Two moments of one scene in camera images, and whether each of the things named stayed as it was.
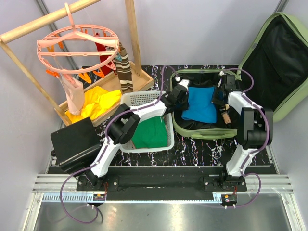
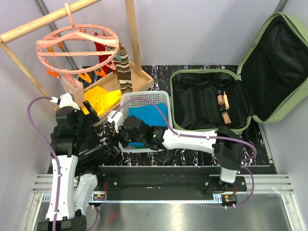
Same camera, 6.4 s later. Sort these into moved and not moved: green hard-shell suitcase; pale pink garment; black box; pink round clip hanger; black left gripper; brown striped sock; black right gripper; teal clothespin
Moved: black right gripper; black left gripper
Not moved: pale pink garment; black box; brown striped sock; pink round clip hanger; green hard-shell suitcase; teal clothespin
